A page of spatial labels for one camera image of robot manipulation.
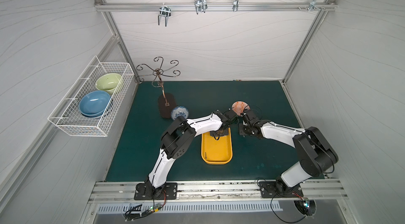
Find double prong metal hook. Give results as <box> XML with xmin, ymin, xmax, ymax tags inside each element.
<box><xmin>158</xmin><ymin>5</ymin><xmax>171</xmax><ymax>27</ymax></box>

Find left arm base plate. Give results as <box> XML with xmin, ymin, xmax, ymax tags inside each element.
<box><xmin>134</xmin><ymin>181</ymin><xmax>178</xmax><ymax>201</ymax></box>

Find green mat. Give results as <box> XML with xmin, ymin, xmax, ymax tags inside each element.
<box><xmin>107</xmin><ymin>81</ymin><xmax>300</xmax><ymax>182</ymax></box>

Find green ceramic bowl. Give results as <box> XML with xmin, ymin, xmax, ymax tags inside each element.
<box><xmin>95</xmin><ymin>73</ymin><xmax>124</xmax><ymax>96</ymax></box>

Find yellow plastic storage box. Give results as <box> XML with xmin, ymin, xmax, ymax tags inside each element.
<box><xmin>201</xmin><ymin>129</ymin><xmax>233</xmax><ymax>165</ymax></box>

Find white wire basket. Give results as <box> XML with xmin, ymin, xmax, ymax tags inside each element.
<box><xmin>48</xmin><ymin>57</ymin><xmax>134</xmax><ymax>137</ymax></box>

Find small metal hook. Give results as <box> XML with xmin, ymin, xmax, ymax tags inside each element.
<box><xmin>233</xmin><ymin>0</ymin><xmax>239</xmax><ymax>12</ymax></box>

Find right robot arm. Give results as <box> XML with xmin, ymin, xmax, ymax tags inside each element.
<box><xmin>239</xmin><ymin>110</ymin><xmax>339</xmax><ymax>193</ymax></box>

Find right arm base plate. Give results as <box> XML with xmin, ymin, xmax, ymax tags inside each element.
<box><xmin>256</xmin><ymin>180</ymin><xmax>304</xmax><ymax>199</ymax></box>

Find aluminium cross rail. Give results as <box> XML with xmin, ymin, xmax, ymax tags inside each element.
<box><xmin>95</xmin><ymin>2</ymin><xmax>338</xmax><ymax>13</ymax></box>

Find white vented cable duct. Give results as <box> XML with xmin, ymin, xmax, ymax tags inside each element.
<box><xmin>97</xmin><ymin>200</ymin><xmax>283</xmax><ymax>215</ymax></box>

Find left base wires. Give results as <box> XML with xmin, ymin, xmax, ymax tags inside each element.
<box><xmin>122</xmin><ymin>189</ymin><xmax>167</xmax><ymax>221</ymax></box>

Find blue white floral bowl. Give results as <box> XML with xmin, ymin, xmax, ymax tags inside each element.
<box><xmin>170</xmin><ymin>106</ymin><xmax>189</xmax><ymax>121</ymax></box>

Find blue ceramic plate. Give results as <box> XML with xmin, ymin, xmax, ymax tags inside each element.
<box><xmin>79</xmin><ymin>91</ymin><xmax>111</xmax><ymax>117</ymax></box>

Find metal mug tree stand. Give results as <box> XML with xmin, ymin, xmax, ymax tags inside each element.
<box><xmin>136</xmin><ymin>56</ymin><xmax>181</xmax><ymax>119</ymax></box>

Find black cable right base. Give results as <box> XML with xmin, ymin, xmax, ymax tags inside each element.
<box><xmin>257</xmin><ymin>178</ymin><xmax>317</xmax><ymax>224</ymax></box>

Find aluminium front rail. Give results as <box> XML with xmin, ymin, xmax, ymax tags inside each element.
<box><xmin>88</xmin><ymin>179</ymin><xmax>349</xmax><ymax>204</ymax></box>

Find red white patterned bowl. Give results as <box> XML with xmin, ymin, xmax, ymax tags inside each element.
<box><xmin>232</xmin><ymin>101</ymin><xmax>251</xmax><ymax>116</ymax></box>

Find metal hook bracket right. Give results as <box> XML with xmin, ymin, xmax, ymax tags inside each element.
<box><xmin>297</xmin><ymin>0</ymin><xmax>326</xmax><ymax>12</ymax></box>

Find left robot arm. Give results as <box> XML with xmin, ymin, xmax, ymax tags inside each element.
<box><xmin>144</xmin><ymin>110</ymin><xmax>238</xmax><ymax>198</ymax></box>

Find looped metal hook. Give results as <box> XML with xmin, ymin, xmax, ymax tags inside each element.
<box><xmin>194</xmin><ymin>0</ymin><xmax>208</xmax><ymax>15</ymax></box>

